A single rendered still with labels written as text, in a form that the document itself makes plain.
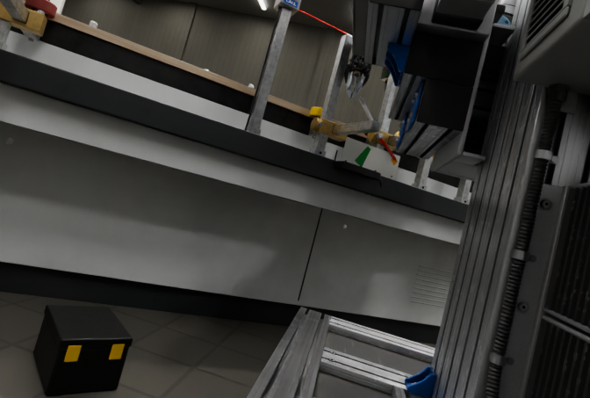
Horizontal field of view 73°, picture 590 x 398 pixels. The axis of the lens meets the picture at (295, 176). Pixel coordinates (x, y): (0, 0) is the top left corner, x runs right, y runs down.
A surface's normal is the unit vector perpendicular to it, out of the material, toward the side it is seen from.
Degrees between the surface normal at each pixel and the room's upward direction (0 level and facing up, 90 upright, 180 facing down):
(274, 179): 90
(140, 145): 90
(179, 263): 90
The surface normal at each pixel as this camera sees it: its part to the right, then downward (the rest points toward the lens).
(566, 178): -0.15, -0.11
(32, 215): 0.41, 0.05
